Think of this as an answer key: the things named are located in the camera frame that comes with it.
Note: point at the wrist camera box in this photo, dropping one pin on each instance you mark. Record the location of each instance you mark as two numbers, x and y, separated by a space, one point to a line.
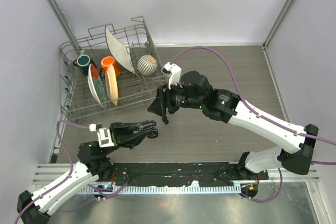
173 72
104 135

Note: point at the grey wire dish rack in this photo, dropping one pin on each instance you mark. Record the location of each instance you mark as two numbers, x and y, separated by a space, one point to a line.
135 89

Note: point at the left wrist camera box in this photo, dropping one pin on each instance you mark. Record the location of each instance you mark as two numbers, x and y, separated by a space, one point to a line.
104 135

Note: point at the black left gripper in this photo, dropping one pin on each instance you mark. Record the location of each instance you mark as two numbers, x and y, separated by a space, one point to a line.
123 133

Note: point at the teal mug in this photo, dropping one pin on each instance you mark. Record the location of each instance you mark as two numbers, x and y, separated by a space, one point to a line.
83 62

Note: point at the white square plate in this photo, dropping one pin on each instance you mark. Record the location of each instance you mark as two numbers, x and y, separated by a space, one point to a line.
119 51

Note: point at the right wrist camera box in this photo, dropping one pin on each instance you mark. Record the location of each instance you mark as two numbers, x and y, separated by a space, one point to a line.
173 72

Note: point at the beige plate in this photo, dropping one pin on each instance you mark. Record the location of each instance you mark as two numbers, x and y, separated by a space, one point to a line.
112 88

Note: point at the white slotted cable duct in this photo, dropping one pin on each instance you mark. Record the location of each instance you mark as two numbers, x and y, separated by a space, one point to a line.
194 188

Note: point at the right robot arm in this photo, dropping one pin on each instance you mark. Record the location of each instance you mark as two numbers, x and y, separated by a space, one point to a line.
294 150

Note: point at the orange mug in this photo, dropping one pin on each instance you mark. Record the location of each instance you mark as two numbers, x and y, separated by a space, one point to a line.
109 65

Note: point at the black earbud charging case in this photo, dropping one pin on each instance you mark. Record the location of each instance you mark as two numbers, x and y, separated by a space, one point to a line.
153 134

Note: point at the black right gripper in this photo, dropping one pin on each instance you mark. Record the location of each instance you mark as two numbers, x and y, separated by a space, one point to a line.
164 100

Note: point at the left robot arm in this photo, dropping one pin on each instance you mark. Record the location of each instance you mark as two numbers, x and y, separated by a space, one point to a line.
93 165

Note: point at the red teal floral plate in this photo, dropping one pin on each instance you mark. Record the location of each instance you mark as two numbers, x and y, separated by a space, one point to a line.
96 87

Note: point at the black earbud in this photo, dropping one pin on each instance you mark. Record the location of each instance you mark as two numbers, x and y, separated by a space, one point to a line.
165 120

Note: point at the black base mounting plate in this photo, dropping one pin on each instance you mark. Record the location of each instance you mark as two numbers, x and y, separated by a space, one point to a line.
179 174

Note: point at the striped grey white bowl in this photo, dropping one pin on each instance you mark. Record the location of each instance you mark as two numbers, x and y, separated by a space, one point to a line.
147 65

